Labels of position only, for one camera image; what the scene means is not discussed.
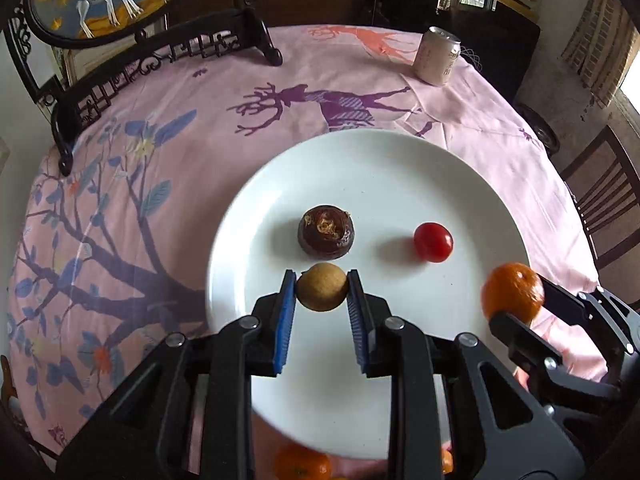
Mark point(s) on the pink printed tablecloth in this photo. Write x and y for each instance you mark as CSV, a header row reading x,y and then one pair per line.
x,y
108,307

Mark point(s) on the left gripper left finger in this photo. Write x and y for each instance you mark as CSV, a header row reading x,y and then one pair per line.
x,y
283,311

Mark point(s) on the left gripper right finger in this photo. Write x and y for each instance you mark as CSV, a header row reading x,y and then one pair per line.
x,y
358,318

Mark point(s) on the white oval plate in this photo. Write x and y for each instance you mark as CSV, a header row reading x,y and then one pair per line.
x,y
389,183

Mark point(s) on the dark wooden chair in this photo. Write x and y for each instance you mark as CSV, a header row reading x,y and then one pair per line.
x,y
613,195

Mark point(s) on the round deer screen ornament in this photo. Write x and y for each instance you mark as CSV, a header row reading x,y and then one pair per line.
x,y
141,40

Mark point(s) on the striped curtain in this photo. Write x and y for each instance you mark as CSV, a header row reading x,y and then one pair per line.
x,y
602,48

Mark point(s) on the smooth orange fruit front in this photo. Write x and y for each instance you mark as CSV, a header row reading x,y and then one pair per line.
x,y
296,462

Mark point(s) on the smooth orange kumquat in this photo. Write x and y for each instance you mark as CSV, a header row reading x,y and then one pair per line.
x,y
447,461

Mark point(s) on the large mandarin orange front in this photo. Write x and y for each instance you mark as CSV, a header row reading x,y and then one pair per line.
x,y
513,288

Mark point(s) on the white drink can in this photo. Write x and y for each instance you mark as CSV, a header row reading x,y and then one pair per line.
x,y
436,55

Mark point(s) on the red cherry tomato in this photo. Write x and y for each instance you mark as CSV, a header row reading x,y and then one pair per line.
x,y
433,242

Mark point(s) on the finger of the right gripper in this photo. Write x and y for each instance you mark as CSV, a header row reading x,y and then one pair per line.
x,y
565,306
542,364

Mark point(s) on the tan longan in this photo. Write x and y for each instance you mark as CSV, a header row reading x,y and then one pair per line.
x,y
322,288

